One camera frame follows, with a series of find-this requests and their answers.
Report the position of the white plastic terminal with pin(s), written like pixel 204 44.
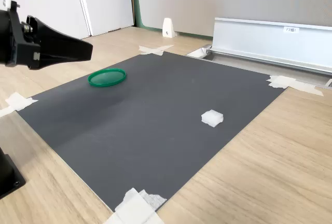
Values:
pixel 212 118

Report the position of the round green lid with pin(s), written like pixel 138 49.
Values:
pixel 107 77

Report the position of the wide white partition panel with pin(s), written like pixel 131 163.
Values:
pixel 52 8

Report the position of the narrow white partition panel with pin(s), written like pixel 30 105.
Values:
pixel 109 1

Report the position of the green partition edge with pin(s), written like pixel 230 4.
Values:
pixel 138 14

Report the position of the crossed white tape piece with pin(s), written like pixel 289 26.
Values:
pixel 155 49

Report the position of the dark grey mat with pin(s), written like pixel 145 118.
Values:
pixel 155 130

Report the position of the wide white tape piece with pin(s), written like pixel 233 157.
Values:
pixel 135 208

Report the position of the long white tape piece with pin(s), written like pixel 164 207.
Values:
pixel 285 82

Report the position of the small white label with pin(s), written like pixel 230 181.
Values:
pixel 291 29

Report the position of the small white bracket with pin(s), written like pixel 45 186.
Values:
pixel 168 28

